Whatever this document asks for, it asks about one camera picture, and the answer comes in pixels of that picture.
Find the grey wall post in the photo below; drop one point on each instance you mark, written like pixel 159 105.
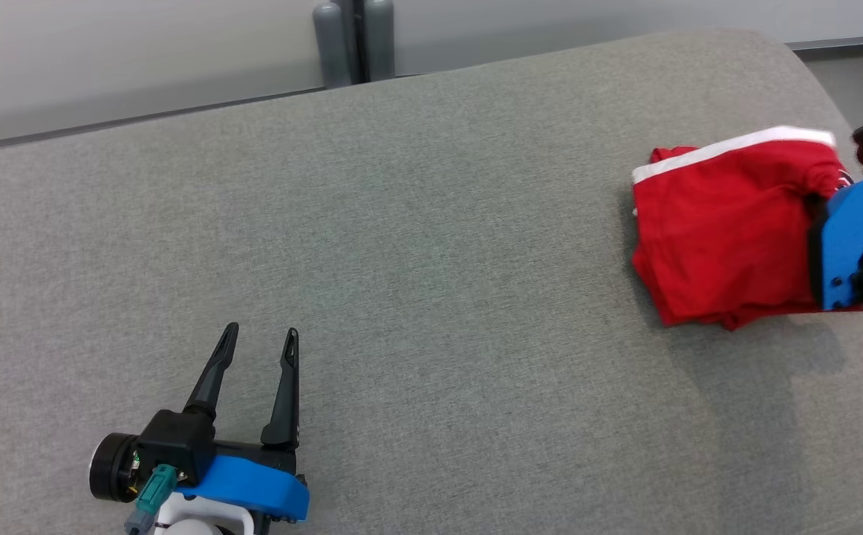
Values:
pixel 330 44

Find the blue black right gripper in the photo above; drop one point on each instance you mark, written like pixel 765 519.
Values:
pixel 844 238

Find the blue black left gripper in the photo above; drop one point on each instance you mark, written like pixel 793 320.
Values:
pixel 253 487

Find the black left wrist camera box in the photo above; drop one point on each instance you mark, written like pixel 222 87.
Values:
pixel 175 442

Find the grey cylindrical post foot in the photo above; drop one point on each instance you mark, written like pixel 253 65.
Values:
pixel 379 37

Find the red white-striped shorts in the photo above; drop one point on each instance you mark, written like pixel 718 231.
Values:
pixel 728 223

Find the red white-sleeved t-shirt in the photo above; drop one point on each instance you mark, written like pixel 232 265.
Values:
pixel 688 310

